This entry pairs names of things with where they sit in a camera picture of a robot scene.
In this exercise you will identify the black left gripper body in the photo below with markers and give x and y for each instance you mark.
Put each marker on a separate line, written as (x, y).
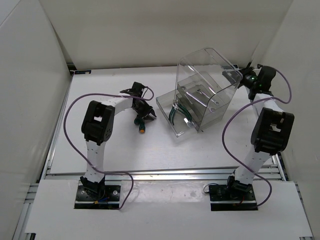
(143, 109)

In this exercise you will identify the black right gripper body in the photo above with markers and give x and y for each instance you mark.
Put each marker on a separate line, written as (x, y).
(248, 81)

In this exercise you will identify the green orange stubby screwdriver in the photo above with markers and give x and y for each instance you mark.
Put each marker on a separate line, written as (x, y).
(142, 127)

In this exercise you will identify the smoky clear plastic drawer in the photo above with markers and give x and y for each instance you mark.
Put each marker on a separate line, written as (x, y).
(177, 112)

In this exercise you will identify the clear plastic organizer case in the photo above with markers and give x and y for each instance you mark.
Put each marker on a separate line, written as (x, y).
(209, 68)

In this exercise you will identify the silver combination wrench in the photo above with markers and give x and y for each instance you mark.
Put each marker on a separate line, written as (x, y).
(196, 101)

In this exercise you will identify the green handled cutter pliers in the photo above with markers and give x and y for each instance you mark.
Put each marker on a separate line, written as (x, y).
(189, 123)

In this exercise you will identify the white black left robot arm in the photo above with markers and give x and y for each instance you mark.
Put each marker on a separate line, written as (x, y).
(97, 128)

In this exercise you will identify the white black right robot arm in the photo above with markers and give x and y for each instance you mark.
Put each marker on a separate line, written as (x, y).
(271, 132)

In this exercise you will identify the blue tape label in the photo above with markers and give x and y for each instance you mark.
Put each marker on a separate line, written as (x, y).
(82, 72)

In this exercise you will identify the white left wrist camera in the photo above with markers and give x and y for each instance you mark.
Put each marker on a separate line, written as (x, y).
(143, 88)

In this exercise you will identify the aluminium table rail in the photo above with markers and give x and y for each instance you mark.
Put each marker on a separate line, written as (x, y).
(271, 172)

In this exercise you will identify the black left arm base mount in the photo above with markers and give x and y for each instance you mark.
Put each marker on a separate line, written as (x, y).
(109, 199)

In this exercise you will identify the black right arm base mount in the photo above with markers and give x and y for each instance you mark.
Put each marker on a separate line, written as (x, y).
(223, 199)

